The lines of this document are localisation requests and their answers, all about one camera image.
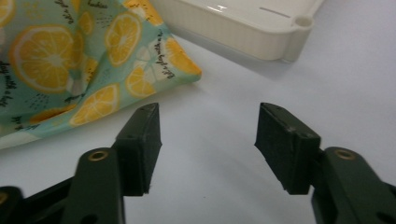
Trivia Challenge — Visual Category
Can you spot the white plastic tray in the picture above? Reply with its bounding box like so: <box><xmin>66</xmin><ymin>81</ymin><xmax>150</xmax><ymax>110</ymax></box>
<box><xmin>148</xmin><ymin>0</ymin><xmax>325</xmax><ymax>63</ymax></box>

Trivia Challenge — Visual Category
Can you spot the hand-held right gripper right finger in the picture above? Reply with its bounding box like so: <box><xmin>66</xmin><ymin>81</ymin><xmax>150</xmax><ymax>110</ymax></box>
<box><xmin>254</xmin><ymin>102</ymin><xmax>321</xmax><ymax>195</ymax></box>

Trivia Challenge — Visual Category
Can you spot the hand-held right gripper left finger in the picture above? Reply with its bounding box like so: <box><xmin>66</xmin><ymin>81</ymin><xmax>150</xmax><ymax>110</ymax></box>
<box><xmin>112</xmin><ymin>102</ymin><xmax>163</xmax><ymax>197</ymax></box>

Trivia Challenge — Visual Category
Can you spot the lemon print cloth bag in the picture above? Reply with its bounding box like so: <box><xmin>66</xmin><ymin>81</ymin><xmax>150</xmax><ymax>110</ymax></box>
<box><xmin>0</xmin><ymin>0</ymin><xmax>203</xmax><ymax>150</ymax></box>

